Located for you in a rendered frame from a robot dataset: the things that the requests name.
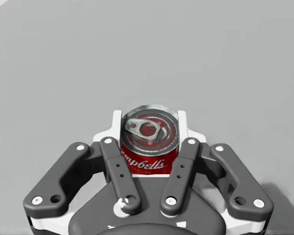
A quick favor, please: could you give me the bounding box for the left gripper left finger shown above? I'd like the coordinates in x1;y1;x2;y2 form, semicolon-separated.
23;110;143;218

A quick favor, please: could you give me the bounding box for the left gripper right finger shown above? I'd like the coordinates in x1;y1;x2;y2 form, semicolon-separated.
160;110;274;217

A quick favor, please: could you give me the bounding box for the red and white can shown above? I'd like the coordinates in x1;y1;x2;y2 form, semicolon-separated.
121;104;180;176

